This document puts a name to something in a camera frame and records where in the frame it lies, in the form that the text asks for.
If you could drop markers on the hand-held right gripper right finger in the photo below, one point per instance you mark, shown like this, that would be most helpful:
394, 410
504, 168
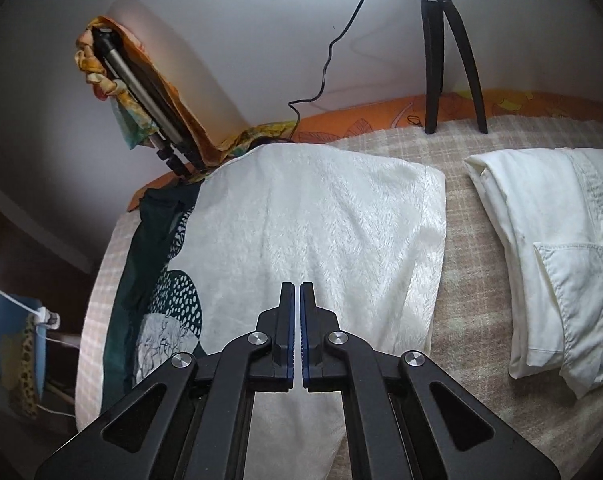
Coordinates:
307, 340

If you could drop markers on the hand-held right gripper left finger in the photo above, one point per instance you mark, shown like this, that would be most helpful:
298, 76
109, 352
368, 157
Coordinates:
287, 340

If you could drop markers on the white and green patterned top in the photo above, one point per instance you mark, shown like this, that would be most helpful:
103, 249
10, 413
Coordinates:
306, 220

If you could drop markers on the white pants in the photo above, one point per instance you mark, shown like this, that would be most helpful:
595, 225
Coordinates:
556, 260

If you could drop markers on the beige plaid blanket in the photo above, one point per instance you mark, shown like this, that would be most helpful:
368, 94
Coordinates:
466, 360

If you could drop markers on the blue chair with charger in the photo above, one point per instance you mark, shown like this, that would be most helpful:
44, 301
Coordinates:
61, 342

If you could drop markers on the white charger plug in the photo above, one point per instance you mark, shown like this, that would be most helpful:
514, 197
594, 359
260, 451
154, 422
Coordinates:
49, 318

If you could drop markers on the colourful patterned cloth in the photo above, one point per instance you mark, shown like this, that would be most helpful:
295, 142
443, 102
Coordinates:
131, 127

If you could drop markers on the blue patterned cloth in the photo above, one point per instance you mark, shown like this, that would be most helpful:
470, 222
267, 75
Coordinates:
11, 340

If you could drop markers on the folded silver black tripod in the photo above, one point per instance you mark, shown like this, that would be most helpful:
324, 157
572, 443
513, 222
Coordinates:
131, 85

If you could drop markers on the black mini tripod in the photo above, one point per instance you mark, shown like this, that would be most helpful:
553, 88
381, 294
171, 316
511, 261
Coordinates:
434, 60

